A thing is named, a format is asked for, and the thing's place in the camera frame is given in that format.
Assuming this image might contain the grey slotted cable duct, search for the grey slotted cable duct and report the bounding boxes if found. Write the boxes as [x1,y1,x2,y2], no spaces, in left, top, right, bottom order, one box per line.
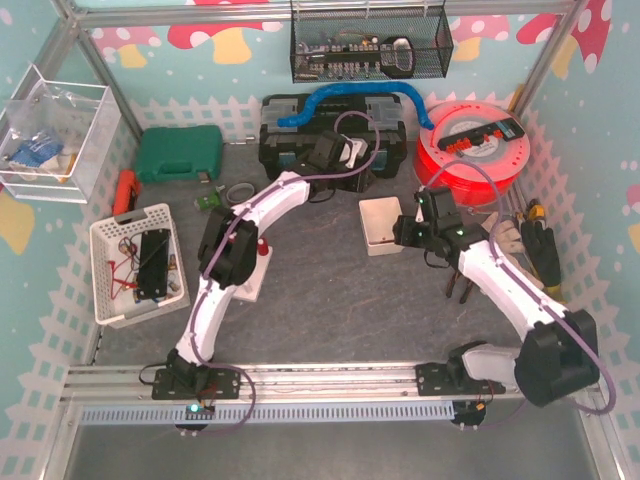
[80,401,455,426]

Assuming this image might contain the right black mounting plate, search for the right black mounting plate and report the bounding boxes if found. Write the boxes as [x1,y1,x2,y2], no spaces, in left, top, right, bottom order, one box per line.
[414,360,506,397]

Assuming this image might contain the blue corrugated hose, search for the blue corrugated hose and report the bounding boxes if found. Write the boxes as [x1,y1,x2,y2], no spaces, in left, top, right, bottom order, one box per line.
[277,82,435,131]

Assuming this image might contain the blue white cloth glove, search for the blue white cloth glove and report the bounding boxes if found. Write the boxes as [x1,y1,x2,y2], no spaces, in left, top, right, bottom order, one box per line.
[10,131,64,169]

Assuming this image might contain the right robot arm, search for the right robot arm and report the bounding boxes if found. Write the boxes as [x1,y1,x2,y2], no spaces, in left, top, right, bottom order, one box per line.
[393,187,601,407]

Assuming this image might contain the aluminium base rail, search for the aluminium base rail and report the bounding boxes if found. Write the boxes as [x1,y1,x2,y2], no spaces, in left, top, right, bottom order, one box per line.
[62,355,599,401]

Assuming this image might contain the black board in basket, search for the black board in basket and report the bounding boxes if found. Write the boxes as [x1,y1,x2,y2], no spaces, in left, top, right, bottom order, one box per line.
[136,229,170,300]

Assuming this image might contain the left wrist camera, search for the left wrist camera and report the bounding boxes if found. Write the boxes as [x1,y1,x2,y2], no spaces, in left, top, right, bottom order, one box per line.
[339,136,368,169]

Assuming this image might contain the black wire mesh basket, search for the black wire mesh basket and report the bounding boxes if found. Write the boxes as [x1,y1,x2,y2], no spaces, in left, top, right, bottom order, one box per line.
[290,6,454,83]

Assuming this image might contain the white perforated basket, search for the white perforated basket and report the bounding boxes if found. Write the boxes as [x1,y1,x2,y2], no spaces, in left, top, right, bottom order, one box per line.
[90,203,190,329]

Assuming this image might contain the white work glove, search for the white work glove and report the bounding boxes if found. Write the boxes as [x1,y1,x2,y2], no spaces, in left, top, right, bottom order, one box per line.
[481,212,543,290]

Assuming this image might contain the orange handled tool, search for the orange handled tool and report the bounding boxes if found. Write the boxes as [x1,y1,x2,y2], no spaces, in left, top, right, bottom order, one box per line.
[112,169,140,216]

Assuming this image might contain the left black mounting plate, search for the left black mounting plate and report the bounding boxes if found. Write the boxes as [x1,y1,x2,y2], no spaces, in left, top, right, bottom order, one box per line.
[151,369,241,401]

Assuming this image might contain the white peg base plate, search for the white peg base plate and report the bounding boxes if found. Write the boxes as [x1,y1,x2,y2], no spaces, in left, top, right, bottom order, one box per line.
[233,246,273,302]

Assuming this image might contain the black toolbox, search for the black toolbox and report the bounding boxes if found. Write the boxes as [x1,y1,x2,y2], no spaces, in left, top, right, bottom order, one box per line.
[258,92,407,182]

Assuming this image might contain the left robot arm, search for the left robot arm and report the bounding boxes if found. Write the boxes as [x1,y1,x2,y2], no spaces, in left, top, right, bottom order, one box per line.
[166,131,380,391]

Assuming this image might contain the clear acrylic wall box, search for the clear acrylic wall box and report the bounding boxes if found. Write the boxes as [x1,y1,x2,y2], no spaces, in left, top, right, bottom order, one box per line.
[1,65,121,204]

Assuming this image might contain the black work glove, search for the black work glove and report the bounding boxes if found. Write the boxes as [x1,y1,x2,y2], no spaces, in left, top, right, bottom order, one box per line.
[521,220,561,287]

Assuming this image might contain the red handled pliers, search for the red handled pliers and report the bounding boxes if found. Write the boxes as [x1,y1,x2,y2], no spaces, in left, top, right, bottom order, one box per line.
[445,269,484,305]

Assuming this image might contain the green plastic case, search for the green plastic case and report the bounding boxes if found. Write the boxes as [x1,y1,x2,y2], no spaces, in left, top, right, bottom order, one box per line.
[134,125,224,184]

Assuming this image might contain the white spring box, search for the white spring box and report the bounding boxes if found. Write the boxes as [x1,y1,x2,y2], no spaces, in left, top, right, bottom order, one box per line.
[359,196,404,257]

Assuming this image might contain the brown tape roll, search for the brown tape roll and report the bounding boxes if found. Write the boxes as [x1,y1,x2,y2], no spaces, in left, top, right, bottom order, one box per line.
[225,182,256,205]

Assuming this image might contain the black mounting plate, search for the black mounting plate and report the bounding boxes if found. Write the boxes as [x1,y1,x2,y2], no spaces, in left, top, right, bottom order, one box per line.
[151,369,241,401]
[414,360,506,397]

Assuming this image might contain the red filament spool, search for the red filament spool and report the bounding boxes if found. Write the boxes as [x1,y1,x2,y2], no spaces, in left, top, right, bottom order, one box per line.
[413,100,530,207]

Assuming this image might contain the black red terminal strip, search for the black red terminal strip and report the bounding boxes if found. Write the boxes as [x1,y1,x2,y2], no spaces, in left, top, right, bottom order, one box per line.
[437,118,525,154]

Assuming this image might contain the green small motor part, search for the green small motor part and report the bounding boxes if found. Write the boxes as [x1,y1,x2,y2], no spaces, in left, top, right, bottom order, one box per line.
[194,187,223,211]

